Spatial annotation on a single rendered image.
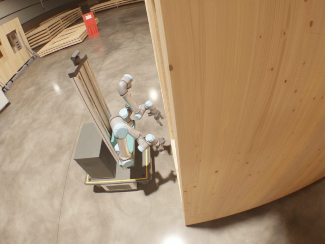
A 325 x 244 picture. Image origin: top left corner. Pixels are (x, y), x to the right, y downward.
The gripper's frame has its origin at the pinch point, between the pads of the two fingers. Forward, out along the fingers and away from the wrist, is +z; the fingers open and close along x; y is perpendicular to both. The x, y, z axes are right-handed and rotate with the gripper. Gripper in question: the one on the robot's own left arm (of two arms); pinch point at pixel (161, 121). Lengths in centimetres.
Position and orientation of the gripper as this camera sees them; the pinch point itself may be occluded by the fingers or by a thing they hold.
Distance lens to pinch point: 213.8
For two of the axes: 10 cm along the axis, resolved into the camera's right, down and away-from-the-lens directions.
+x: 0.7, -6.3, 7.7
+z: 5.1, 6.9, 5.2
